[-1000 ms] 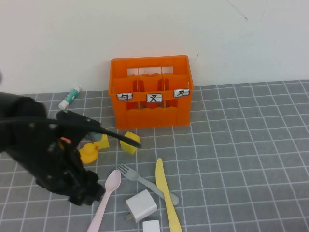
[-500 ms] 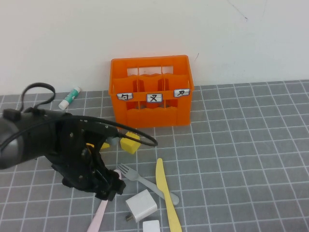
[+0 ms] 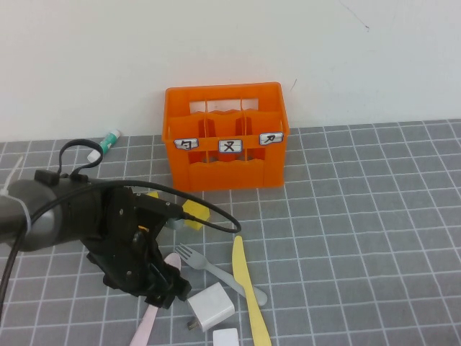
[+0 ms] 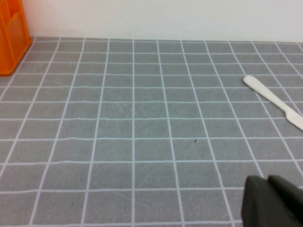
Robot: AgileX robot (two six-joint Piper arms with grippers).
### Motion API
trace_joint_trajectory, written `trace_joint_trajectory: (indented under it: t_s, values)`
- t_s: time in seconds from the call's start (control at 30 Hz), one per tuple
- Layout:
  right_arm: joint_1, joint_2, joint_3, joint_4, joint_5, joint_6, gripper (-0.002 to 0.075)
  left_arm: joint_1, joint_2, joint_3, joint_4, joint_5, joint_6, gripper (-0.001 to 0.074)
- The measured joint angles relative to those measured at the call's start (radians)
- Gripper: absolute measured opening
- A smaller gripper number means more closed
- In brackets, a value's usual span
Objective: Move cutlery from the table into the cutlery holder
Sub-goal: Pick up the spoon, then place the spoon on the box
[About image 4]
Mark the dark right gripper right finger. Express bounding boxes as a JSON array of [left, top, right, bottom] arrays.
[[267, 175, 303, 227]]

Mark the grey grid table mat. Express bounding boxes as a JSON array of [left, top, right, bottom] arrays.
[[0, 36, 303, 227]]

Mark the white plastic knife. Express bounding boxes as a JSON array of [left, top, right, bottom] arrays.
[[243, 75, 303, 132]]

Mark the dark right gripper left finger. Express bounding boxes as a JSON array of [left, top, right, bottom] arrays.
[[241, 175, 299, 227]]

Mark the orange plastic cutlery holder crate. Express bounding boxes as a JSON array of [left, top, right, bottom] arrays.
[[0, 0, 33, 76]]

